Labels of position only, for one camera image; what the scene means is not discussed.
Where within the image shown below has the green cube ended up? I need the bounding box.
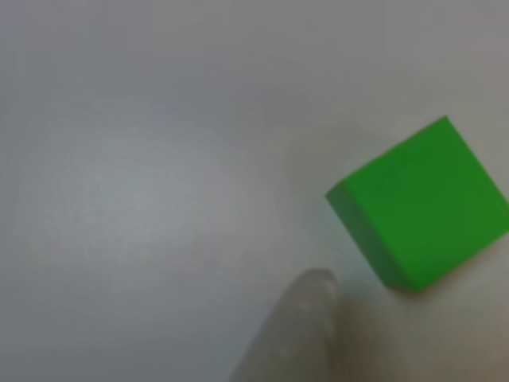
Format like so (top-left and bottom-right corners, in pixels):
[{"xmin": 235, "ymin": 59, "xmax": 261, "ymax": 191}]
[{"xmin": 324, "ymin": 115, "xmax": 509, "ymax": 295}]

